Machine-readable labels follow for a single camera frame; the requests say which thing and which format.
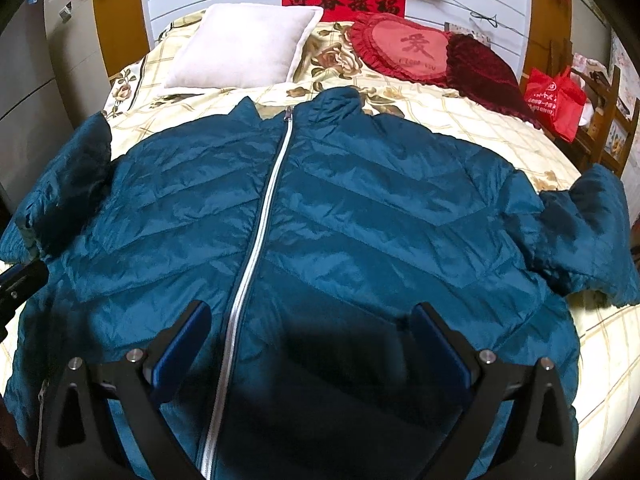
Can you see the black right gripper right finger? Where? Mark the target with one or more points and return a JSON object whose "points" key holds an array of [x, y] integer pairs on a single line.
{"points": [[537, 442]]}

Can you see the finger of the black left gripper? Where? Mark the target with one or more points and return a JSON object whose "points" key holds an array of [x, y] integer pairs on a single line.
{"points": [[18, 284]]}

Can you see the grey refrigerator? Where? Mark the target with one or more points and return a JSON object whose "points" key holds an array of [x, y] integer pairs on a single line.
{"points": [[52, 78]]}

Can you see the white square pillow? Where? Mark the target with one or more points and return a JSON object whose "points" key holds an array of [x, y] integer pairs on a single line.
{"points": [[243, 45]]}

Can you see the red shopping bag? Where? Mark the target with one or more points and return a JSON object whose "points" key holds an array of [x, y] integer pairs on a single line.
{"points": [[557, 102]]}

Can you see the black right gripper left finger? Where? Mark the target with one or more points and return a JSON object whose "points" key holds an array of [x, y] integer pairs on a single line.
{"points": [[78, 438]]}

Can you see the dark red velvet cushion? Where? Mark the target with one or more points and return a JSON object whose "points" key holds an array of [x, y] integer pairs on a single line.
{"points": [[480, 75]]}

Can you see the teal quilted puffer jacket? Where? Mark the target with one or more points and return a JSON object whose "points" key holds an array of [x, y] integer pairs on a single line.
{"points": [[325, 239]]}

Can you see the wooden shelf rack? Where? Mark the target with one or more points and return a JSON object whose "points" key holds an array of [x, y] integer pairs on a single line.
{"points": [[607, 136]]}

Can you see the floral checked bed cover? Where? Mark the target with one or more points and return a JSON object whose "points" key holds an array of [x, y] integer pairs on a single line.
{"points": [[450, 110]]}

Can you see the red heart-shaped cushion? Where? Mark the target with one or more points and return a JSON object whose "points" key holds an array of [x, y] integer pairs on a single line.
{"points": [[401, 49]]}

